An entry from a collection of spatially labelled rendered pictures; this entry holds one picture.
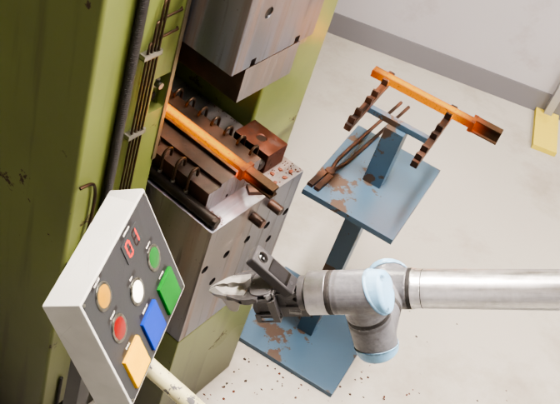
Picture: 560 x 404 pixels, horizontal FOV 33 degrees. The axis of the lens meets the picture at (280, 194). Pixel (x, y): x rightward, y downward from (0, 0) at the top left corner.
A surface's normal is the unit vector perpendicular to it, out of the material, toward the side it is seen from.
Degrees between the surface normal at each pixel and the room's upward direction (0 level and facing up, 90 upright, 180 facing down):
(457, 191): 0
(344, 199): 0
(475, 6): 90
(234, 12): 90
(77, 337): 90
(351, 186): 0
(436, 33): 90
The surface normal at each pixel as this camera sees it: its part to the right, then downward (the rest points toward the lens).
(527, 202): 0.26, -0.70
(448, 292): -0.33, 0.11
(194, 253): -0.61, 0.42
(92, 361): -0.23, 0.62
